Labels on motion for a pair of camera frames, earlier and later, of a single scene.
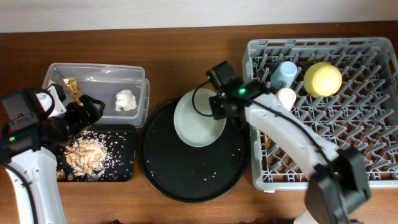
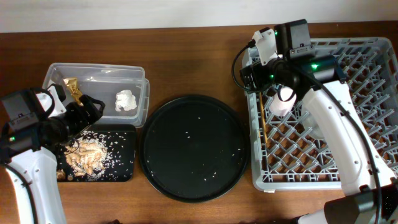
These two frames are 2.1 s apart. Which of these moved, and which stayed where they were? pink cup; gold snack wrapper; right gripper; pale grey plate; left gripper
Moved: right gripper; pale grey plate
Stayed: gold snack wrapper; left gripper; pink cup
